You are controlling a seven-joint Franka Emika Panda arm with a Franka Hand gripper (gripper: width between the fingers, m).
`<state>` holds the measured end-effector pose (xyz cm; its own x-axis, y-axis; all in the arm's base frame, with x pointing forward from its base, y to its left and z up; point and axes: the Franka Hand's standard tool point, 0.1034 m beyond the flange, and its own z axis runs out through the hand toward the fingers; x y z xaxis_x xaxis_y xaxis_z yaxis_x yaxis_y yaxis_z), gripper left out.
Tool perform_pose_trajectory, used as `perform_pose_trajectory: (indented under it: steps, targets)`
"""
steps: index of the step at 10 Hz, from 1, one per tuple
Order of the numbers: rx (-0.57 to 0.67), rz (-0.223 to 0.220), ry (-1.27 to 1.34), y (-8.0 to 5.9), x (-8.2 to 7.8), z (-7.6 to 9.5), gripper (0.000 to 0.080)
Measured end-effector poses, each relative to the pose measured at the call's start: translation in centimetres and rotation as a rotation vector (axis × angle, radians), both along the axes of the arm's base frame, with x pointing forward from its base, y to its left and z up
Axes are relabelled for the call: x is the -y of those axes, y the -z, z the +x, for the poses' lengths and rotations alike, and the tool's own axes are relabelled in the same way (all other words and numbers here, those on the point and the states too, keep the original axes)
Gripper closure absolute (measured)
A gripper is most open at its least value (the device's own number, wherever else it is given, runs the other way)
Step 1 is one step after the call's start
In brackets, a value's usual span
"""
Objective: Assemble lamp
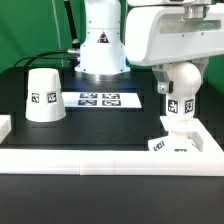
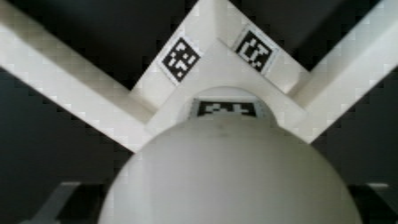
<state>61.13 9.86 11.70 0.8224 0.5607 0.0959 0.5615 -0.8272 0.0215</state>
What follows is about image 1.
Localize white lamp shade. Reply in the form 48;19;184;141
25;68;66;122

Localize white lamp bulb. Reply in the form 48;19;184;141
166;62;201;121

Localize black cable conduit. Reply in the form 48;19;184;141
63;0;81;50

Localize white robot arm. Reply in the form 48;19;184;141
76;0;224;94

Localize white lamp base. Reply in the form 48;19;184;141
148;131;198;153

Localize white marker sheet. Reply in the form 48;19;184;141
62;92;141;109

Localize white block at left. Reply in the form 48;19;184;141
0;115;12;144

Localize grey thin cable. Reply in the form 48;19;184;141
51;0;65;69

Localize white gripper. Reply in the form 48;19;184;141
125;3;224;94

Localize black cable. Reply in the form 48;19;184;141
13;49;81;68

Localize white L-shaped fence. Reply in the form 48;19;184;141
0;116;224;176

